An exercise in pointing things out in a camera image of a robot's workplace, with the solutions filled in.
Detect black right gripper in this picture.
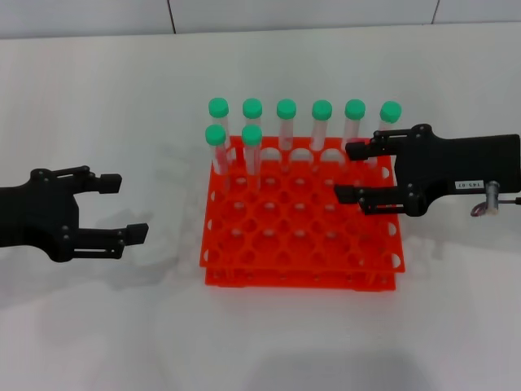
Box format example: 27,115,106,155
333,124,521,217

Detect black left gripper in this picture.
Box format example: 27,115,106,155
0,164,151,263

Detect green-capped clear test tube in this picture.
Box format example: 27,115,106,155
207,96,232,152
310,99,333,166
275,99,297,168
204,124,232,192
240,124,264,191
340,99,366,164
371,100,403,164
242,98,264,128

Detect orange test tube rack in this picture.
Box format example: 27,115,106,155
199,135,407,292

